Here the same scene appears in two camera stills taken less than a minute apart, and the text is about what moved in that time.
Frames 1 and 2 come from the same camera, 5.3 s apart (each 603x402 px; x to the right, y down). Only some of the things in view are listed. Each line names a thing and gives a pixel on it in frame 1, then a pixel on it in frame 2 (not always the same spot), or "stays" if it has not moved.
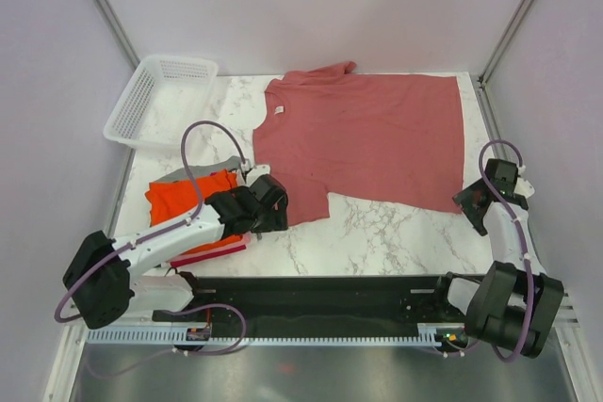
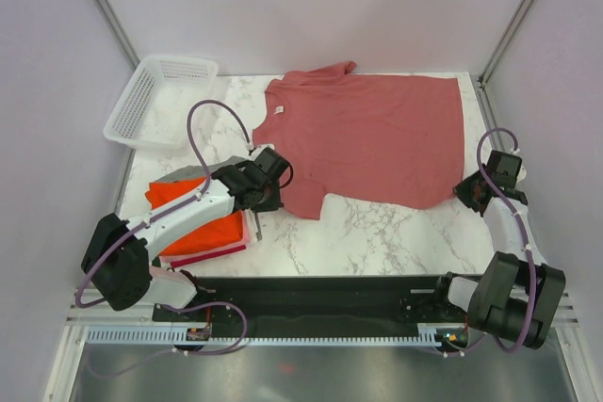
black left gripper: [277, 220] -> [273, 203]
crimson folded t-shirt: [208, 256] stays
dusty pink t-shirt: [382, 137] stays
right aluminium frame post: [512, 24] stays
